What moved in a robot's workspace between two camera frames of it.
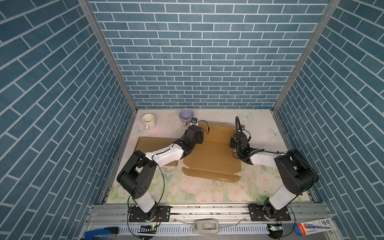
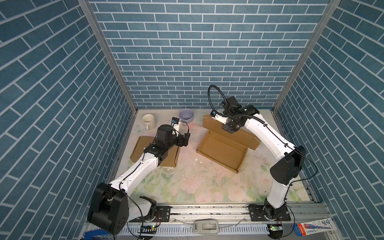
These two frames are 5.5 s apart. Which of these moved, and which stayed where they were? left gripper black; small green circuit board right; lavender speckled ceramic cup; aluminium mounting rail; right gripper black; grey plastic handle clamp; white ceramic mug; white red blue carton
Moved: left gripper black; right gripper black
Stayed: aluminium mounting rail; white ceramic mug; lavender speckled ceramic cup; small green circuit board right; white red blue carton; grey plastic handle clamp
